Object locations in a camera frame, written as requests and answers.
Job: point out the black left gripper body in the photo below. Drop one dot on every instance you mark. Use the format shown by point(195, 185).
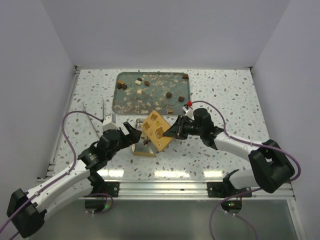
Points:
point(123, 142)

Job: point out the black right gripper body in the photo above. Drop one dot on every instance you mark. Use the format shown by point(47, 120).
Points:
point(190, 128)

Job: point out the gold tin box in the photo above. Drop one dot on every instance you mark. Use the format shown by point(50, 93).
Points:
point(140, 150)

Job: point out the metal tongs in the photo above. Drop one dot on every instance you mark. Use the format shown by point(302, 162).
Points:
point(97, 117)

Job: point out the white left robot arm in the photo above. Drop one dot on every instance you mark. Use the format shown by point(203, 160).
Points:
point(28, 210)

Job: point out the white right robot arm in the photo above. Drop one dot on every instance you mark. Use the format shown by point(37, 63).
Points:
point(269, 166)

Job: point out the dark chocolate left pair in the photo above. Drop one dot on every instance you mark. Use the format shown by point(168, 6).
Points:
point(122, 86)

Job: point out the white square chocolate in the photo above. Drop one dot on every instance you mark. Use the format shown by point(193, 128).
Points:
point(138, 81)

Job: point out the blue floral serving tray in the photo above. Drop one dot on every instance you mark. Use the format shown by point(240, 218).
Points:
point(153, 97)

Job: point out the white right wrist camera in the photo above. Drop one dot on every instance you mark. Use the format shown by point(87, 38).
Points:
point(188, 109)

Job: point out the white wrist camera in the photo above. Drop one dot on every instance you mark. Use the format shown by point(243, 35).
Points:
point(188, 109)
point(109, 122)

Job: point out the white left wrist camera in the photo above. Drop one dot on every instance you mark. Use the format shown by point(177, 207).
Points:
point(109, 122)

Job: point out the aluminium front rail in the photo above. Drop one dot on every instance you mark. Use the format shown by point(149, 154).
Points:
point(186, 190)

